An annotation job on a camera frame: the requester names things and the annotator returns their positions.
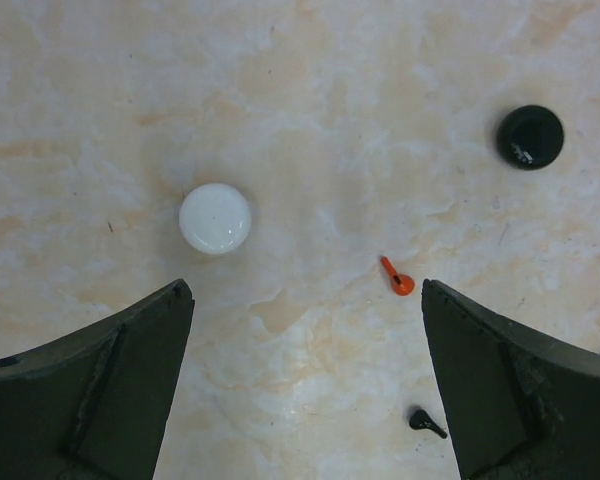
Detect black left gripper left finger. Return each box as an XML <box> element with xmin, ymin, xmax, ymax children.
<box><xmin>0</xmin><ymin>279</ymin><xmax>195</xmax><ymax>479</ymax></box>

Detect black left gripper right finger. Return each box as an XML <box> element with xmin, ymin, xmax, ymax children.
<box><xmin>421</xmin><ymin>280</ymin><xmax>600</xmax><ymax>479</ymax></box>

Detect black earbud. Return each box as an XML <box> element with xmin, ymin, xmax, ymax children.
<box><xmin>408</xmin><ymin>406</ymin><xmax>448</xmax><ymax>439</ymax></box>

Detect orange earbud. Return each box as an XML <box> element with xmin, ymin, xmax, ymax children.
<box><xmin>380</xmin><ymin>256</ymin><xmax>416</xmax><ymax>296</ymax></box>

